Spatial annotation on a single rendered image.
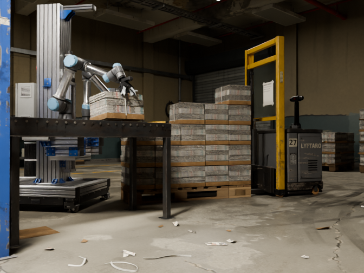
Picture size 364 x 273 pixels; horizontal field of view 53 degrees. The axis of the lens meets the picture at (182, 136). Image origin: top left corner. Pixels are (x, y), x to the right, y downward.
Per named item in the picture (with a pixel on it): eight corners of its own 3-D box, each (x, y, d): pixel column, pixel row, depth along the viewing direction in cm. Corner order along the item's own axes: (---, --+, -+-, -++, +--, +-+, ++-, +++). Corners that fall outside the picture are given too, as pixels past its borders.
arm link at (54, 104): (64, 114, 346) (85, 59, 340) (54, 112, 332) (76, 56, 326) (53, 109, 349) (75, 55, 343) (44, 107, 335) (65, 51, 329)
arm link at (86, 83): (81, 116, 405) (81, 66, 406) (81, 117, 420) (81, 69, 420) (92, 116, 409) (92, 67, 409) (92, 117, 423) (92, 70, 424)
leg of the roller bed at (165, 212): (167, 216, 315) (167, 137, 316) (171, 218, 311) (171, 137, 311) (161, 218, 311) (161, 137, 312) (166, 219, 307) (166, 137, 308)
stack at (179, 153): (119, 199, 411) (120, 124, 412) (214, 193, 453) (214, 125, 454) (127, 204, 375) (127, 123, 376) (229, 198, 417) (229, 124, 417)
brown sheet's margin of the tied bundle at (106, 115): (105, 123, 330) (105, 118, 331) (123, 118, 309) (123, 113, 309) (89, 123, 319) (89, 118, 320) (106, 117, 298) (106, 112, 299)
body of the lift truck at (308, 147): (255, 189, 491) (254, 129, 492) (288, 187, 510) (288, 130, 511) (287, 196, 426) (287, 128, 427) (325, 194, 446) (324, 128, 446)
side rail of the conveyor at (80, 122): (167, 137, 315) (167, 123, 316) (171, 137, 311) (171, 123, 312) (-1, 136, 226) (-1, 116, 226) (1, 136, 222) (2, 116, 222)
